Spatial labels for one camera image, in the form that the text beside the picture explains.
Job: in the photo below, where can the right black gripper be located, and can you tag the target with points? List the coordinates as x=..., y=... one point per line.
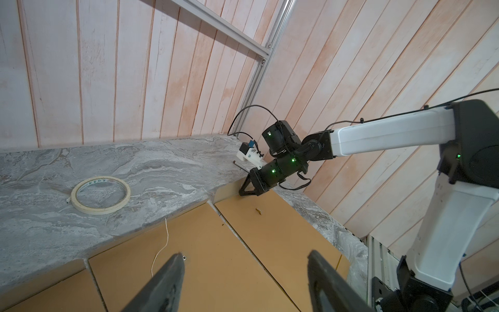
x=261, y=180

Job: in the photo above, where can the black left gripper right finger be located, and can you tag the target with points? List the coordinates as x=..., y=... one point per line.
x=328, y=290

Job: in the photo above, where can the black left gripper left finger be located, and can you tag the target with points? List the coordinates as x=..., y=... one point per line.
x=163, y=291

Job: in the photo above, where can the brown kraft file bag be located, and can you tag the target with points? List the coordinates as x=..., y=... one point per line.
x=76, y=293

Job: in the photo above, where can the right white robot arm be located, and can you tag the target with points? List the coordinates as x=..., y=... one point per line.
x=457, y=142

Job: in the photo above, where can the masking tape roll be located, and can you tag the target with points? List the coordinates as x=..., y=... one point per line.
x=100, y=195

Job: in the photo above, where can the horizontal aluminium wall rail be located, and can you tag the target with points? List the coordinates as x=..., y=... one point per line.
x=202, y=12

